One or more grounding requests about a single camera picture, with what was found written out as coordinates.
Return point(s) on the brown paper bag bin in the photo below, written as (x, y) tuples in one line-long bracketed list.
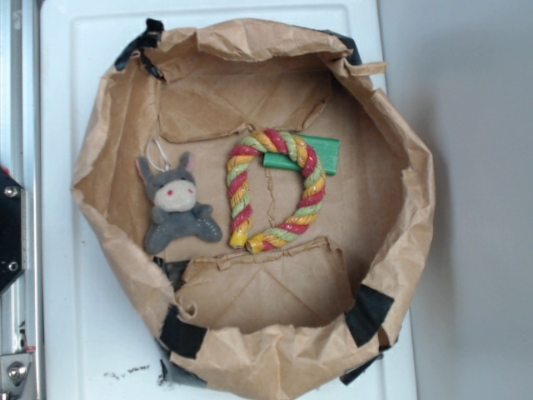
[(314, 273)]

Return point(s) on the white plastic tray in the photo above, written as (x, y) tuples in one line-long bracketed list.
[(96, 344)]

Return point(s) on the gray plush donkey toy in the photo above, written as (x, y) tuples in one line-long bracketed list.
[(176, 213)]

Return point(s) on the green rectangular block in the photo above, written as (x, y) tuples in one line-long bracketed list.
[(327, 149)]

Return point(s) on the metal frame rail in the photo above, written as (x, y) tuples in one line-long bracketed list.
[(22, 340)]

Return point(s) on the black bracket on frame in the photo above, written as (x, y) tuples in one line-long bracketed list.
[(11, 224)]

